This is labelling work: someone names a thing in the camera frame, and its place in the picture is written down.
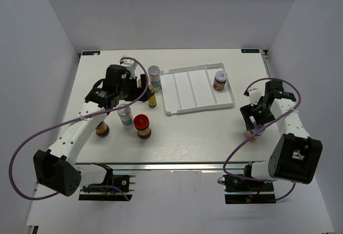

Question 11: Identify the blue-label pepper shaker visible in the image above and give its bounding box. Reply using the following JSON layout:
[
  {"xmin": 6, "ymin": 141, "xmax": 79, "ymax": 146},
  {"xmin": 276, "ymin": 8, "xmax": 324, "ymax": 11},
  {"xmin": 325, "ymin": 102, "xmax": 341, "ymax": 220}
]
[
  {"xmin": 148, "ymin": 65, "xmax": 161, "ymax": 92},
  {"xmin": 117, "ymin": 104, "xmax": 134, "ymax": 129}
]

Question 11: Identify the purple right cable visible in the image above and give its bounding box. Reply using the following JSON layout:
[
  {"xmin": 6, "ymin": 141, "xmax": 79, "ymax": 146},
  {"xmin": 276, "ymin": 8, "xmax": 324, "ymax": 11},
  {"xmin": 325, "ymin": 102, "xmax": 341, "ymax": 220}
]
[{"xmin": 223, "ymin": 77, "xmax": 304, "ymax": 201}]

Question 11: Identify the red-lid chili sauce jar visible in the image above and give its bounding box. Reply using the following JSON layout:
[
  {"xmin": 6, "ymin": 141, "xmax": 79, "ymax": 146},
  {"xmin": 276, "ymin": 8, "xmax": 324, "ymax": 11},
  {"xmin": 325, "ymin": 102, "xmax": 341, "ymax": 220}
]
[{"xmin": 133, "ymin": 114, "xmax": 151, "ymax": 139}]

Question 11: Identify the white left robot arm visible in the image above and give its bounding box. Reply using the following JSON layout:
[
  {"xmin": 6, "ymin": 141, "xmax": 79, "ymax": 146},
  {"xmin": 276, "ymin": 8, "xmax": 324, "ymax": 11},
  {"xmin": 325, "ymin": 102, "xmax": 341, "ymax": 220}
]
[{"xmin": 33, "ymin": 57, "xmax": 147, "ymax": 196}]

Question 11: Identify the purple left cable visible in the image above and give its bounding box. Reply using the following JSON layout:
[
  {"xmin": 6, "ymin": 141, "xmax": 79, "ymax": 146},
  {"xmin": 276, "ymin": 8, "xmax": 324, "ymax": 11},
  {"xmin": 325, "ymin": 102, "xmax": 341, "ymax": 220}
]
[{"xmin": 9, "ymin": 56, "xmax": 149, "ymax": 201}]

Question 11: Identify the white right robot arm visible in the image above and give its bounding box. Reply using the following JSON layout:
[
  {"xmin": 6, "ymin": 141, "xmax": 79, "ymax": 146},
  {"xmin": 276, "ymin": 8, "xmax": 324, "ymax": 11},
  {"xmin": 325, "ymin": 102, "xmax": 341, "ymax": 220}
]
[{"xmin": 240, "ymin": 80, "xmax": 323, "ymax": 191}]

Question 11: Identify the white-lid chili sauce jar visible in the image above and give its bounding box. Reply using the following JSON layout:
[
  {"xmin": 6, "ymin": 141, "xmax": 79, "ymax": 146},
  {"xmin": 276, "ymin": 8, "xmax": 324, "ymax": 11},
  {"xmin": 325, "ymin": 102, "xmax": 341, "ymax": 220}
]
[{"xmin": 213, "ymin": 70, "xmax": 228, "ymax": 91}]

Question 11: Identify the black XDOF sticker right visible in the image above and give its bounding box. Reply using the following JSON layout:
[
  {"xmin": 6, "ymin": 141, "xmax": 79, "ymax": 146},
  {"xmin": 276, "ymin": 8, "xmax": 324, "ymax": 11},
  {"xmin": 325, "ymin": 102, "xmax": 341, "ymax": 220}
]
[{"xmin": 241, "ymin": 48, "xmax": 260, "ymax": 53}]

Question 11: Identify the black xdof sticker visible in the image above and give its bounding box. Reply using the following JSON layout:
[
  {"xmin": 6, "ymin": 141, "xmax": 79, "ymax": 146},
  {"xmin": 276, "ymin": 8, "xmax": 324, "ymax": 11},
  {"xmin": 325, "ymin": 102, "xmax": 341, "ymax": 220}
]
[
  {"xmin": 241, "ymin": 48, "xmax": 260, "ymax": 53},
  {"xmin": 81, "ymin": 50, "xmax": 100, "ymax": 56}
]

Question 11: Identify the white divided organizer tray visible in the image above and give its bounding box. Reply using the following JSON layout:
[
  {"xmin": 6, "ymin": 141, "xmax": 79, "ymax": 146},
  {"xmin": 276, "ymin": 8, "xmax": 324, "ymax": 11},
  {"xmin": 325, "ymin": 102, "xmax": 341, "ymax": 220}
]
[{"xmin": 160, "ymin": 63, "xmax": 235, "ymax": 115}]

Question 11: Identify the aluminium table frame rail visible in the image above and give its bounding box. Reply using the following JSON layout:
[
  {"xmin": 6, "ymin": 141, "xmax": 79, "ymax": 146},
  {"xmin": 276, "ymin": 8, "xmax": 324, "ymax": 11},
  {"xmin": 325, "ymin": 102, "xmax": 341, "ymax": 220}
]
[{"xmin": 76, "ymin": 162, "xmax": 248, "ymax": 172}]

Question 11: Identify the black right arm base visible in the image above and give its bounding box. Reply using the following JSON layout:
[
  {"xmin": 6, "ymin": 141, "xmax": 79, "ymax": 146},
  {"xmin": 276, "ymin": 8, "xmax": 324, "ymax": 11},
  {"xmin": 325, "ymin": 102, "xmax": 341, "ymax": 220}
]
[{"xmin": 217, "ymin": 175, "xmax": 276, "ymax": 204}]

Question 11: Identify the black XDOF sticker left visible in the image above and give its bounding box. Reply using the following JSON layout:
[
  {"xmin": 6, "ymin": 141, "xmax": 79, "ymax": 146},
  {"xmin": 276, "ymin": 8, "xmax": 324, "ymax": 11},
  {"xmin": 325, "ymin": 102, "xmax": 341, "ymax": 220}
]
[{"xmin": 81, "ymin": 50, "xmax": 100, "ymax": 56}]

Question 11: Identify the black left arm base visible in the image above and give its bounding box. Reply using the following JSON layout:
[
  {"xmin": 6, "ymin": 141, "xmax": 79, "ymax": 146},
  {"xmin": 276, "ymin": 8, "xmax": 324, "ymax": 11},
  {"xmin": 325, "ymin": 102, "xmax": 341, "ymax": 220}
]
[{"xmin": 76, "ymin": 163, "xmax": 136, "ymax": 202}]

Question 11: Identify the dark amber sauce jar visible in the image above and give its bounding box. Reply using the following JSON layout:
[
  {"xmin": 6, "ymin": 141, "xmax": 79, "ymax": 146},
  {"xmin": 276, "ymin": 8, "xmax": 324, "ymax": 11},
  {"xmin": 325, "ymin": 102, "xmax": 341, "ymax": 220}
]
[{"xmin": 95, "ymin": 121, "xmax": 109, "ymax": 137}]

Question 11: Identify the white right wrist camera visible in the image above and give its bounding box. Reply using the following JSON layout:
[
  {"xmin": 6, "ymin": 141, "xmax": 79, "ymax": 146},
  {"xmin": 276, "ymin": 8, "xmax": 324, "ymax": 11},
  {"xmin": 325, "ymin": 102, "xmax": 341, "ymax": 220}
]
[{"xmin": 244, "ymin": 88, "xmax": 262, "ymax": 106}]

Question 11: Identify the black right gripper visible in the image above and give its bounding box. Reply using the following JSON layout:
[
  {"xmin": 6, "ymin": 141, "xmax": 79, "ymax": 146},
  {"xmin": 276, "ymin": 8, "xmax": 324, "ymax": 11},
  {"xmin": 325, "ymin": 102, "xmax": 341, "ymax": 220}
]
[{"xmin": 240, "ymin": 100, "xmax": 275, "ymax": 131}]

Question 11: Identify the purple cable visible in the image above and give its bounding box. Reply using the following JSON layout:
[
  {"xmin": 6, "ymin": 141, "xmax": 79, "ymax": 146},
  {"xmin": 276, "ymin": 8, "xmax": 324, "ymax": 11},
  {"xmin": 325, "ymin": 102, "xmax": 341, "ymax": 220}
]
[
  {"xmin": 223, "ymin": 77, "xmax": 304, "ymax": 201},
  {"xmin": 9, "ymin": 56, "xmax": 149, "ymax": 201}
]

